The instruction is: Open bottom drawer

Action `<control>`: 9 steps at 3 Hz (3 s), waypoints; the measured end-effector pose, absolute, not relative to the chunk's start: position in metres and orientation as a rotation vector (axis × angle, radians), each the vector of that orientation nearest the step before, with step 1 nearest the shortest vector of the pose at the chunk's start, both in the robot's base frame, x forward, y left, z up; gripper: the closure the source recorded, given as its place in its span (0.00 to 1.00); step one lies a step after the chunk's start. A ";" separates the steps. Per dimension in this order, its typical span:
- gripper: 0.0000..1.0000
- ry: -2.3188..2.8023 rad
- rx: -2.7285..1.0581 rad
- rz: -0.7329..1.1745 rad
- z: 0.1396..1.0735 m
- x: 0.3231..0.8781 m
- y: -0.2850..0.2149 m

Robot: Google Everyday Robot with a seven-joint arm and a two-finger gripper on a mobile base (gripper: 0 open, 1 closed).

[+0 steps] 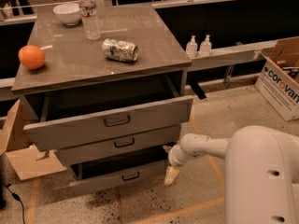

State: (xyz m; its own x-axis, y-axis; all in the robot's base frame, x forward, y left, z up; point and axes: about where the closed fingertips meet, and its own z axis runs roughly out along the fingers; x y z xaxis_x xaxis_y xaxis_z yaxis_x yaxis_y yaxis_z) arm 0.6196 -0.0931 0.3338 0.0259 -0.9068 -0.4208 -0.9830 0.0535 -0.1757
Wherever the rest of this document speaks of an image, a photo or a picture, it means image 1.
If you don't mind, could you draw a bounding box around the flat brown cardboard sheet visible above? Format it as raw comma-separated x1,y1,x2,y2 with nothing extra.
6,146,66,180

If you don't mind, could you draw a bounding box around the sanitizer pump bottle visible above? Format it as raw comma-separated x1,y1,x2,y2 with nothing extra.
186,35,198,58
199,35,212,57

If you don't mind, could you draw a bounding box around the upright brown cardboard panel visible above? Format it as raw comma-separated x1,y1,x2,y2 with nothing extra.
0,100,36,155

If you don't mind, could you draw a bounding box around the orange fruit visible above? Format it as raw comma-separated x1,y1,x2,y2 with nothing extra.
18,45,45,70

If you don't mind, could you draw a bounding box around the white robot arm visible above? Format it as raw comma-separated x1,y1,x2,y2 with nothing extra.
164,125,299,224

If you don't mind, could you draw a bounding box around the black cable on floor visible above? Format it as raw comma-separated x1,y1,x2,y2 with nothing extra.
1,182,26,224

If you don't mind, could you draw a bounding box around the grey bottom drawer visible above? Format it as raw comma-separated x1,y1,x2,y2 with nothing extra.
67,143,181,196

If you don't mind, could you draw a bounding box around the grey middle drawer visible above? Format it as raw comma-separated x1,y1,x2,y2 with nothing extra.
55,125,180,165

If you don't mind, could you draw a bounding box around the grey drawer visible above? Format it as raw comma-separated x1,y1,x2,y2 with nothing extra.
67,143,181,196
55,125,180,165
24,74,192,151

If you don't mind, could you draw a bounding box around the crushed green soda can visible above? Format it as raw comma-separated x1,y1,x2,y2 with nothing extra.
102,38,138,62

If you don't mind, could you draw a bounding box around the left sanitizer pump bottle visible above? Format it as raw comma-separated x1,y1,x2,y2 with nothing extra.
186,35,198,58

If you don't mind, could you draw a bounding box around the clear plastic water bottle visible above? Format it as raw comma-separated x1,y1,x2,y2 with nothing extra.
78,0,101,40

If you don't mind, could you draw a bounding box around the grey drawer cabinet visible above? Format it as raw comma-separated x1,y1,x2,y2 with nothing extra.
10,3,192,185

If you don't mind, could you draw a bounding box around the right sanitizer pump bottle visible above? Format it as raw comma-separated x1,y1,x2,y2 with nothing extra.
199,35,212,57

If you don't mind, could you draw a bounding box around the white bowl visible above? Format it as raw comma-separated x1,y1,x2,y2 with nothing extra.
53,3,80,25

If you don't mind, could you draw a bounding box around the grey top drawer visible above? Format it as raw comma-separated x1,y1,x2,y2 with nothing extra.
24,74,192,151

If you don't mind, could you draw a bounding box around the white corovan cardboard box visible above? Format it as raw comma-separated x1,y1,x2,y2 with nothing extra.
255,36,299,121

